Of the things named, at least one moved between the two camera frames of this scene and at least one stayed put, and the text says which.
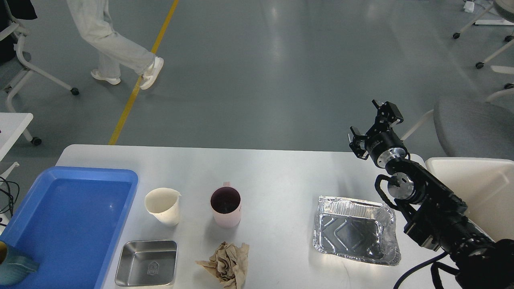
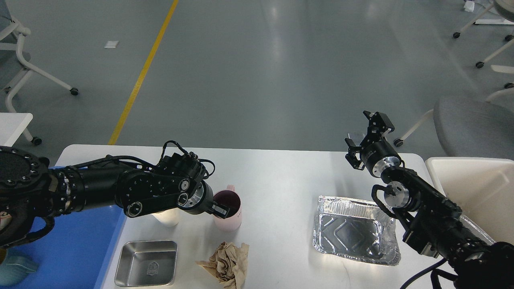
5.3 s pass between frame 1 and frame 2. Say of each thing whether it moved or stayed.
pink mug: stayed
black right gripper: moved
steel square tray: stayed
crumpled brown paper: stayed
